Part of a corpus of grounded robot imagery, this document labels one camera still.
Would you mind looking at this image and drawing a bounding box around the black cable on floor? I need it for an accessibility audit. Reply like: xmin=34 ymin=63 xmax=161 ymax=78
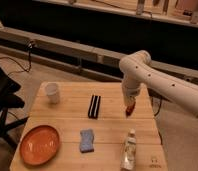
xmin=0 ymin=39 xmax=36 ymax=76

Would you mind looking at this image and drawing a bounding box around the white paper cup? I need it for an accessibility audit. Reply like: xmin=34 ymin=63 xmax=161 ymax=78
xmin=45 ymin=83 xmax=60 ymax=104

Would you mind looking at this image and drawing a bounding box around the black white striped block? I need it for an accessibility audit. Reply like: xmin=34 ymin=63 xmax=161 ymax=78
xmin=88 ymin=95 xmax=101 ymax=119

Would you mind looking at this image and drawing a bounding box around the grey metal rail beam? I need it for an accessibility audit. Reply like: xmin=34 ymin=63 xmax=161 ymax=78
xmin=0 ymin=28 xmax=198 ymax=84

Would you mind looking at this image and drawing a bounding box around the orange plate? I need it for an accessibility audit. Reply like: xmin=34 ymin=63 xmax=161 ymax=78
xmin=19 ymin=125 xmax=60 ymax=166

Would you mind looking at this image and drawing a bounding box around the red brown oblong object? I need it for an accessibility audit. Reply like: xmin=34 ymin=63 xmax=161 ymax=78
xmin=126 ymin=102 xmax=136 ymax=117

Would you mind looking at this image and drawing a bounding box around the white squeeze tube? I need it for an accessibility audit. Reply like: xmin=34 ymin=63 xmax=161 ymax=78
xmin=121 ymin=129 xmax=136 ymax=171

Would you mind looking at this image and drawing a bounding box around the blue sponge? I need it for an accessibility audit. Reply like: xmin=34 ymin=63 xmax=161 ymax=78
xmin=79 ymin=129 xmax=94 ymax=153

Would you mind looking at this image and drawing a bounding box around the black office chair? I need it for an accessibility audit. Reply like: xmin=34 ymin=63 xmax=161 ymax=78
xmin=0 ymin=67 xmax=27 ymax=149

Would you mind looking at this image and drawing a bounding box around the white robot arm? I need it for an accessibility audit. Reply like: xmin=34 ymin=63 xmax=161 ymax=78
xmin=119 ymin=50 xmax=198 ymax=119

